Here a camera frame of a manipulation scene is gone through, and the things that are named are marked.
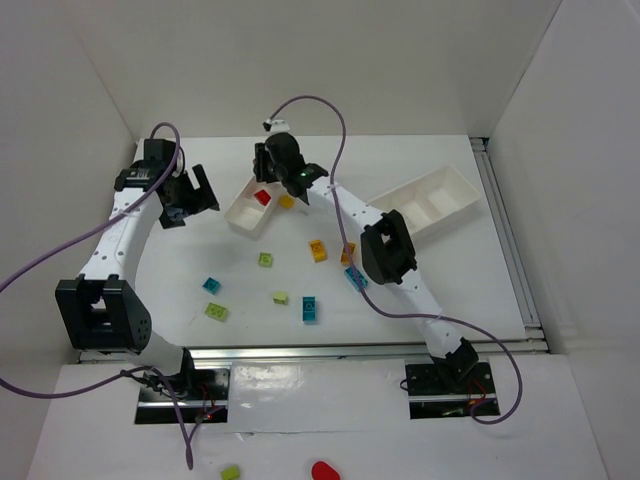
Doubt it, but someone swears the red rectangular lego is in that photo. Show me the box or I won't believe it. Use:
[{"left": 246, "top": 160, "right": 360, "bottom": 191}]
[{"left": 254, "top": 189, "right": 272, "bottom": 206}]

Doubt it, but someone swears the small teal lego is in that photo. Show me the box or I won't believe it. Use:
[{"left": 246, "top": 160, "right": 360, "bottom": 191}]
[{"left": 202, "top": 277, "right": 221, "bottom": 295}]

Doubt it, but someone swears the white divided tray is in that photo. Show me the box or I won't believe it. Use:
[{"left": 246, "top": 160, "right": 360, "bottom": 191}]
[
  {"left": 368, "top": 165, "right": 482, "bottom": 242},
  {"left": 224, "top": 177, "right": 284, "bottom": 239}
]

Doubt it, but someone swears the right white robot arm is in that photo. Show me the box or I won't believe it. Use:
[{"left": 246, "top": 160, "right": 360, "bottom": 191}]
[{"left": 253, "top": 132, "right": 478, "bottom": 384}]

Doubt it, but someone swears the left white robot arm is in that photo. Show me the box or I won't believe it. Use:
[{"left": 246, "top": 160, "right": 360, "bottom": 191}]
[{"left": 55, "top": 138, "right": 219, "bottom": 396}]

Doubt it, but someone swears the small yellow lego near tray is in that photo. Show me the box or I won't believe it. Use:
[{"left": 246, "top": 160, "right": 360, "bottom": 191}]
[{"left": 278, "top": 195, "right": 295, "bottom": 209}]

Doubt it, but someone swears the green lego middle left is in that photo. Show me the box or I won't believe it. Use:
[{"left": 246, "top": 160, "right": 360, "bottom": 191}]
[{"left": 258, "top": 252, "right": 273, "bottom": 268}]

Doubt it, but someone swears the green lego lower left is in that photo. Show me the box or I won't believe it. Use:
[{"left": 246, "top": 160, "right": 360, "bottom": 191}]
[{"left": 204, "top": 303, "right": 228, "bottom": 322}]

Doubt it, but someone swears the yellow lego centre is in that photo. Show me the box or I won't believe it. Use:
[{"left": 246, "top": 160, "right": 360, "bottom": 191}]
[{"left": 309, "top": 240, "right": 328, "bottom": 263}]

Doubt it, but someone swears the orange lego centre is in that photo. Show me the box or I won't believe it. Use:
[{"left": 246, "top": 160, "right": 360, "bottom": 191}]
[{"left": 340, "top": 242, "right": 356, "bottom": 265}]

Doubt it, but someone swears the pale green small lego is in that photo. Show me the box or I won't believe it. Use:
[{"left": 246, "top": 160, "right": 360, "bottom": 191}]
[{"left": 273, "top": 291, "right": 289, "bottom": 305}]

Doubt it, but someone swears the green lego outside front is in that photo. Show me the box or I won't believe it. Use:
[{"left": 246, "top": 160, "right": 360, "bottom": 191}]
[{"left": 220, "top": 465, "right": 241, "bottom": 480}]

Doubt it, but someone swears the red piece outside front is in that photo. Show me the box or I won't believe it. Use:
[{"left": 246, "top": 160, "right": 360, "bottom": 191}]
[{"left": 311, "top": 461, "right": 341, "bottom": 480}]

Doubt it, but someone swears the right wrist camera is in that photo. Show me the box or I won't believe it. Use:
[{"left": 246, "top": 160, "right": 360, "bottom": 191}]
[{"left": 262, "top": 118, "right": 290, "bottom": 135}]

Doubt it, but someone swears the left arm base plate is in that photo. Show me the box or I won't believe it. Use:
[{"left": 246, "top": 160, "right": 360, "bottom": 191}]
[{"left": 134, "top": 366, "right": 231, "bottom": 425}]

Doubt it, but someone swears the aluminium right rail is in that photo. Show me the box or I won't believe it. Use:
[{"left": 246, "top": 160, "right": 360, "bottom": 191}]
[{"left": 469, "top": 137, "right": 546, "bottom": 342}]

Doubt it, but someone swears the aluminium rail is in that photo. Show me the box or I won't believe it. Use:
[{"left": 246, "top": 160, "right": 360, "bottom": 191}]
[
  {"left": 469, "top": 137, "right": 546, "bottom": 342},
  {"left": 78, "top": 338, "right": 550, "bottom": 364}
]

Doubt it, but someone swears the aluminium front rail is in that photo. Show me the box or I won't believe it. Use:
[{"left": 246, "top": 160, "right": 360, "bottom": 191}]
[{"left": 78, "top": 338, "right": 550, "bottom": 364}]

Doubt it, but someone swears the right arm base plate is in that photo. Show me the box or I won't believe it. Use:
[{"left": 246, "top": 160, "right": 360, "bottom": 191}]
[{"left": 399, "top": 362, "right": 500, "bottom": 420}]

